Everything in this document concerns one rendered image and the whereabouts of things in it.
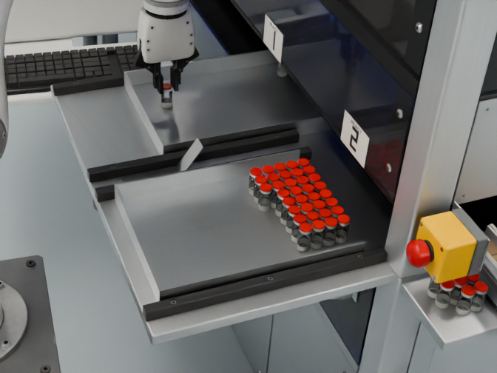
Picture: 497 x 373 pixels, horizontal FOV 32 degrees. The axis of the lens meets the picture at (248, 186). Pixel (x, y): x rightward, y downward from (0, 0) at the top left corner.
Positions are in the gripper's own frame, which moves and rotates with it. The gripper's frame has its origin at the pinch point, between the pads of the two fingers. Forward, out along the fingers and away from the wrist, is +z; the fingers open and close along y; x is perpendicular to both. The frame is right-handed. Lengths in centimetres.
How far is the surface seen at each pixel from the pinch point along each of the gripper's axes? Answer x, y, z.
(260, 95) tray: 2.1, -19.0, 6.0
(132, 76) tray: -8.9, 4.3, 3.7
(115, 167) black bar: 18.1, 15.3, 4.2
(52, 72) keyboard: -27.1, 17.2, 11.2
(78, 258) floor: -55, 11, 94
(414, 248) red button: 63, -17, -7
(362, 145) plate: 40.4, -19.9, -8.4
